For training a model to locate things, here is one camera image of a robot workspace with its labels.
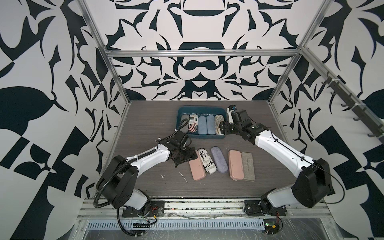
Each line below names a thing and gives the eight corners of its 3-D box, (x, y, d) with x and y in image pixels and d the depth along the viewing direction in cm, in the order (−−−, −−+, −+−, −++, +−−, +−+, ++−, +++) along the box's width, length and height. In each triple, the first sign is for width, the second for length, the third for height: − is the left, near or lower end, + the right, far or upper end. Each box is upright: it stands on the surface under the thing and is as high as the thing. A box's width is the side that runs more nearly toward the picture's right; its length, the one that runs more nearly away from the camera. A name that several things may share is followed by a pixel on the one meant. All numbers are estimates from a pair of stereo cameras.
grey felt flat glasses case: (243, 180, 83) (244, 179, 81) (241, 153, 94) (242, 151, 92) (254, 182, 83) (255, 180, 81) (251, 154, 93) (252, 152, 91)
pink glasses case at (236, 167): (229, 179, 84) (230, 176, 80) (227, 153, 94) (229, 149, 90) (242, 181, 83) (244, 178, 79) (239, 154, 93) (241, 150, 89)
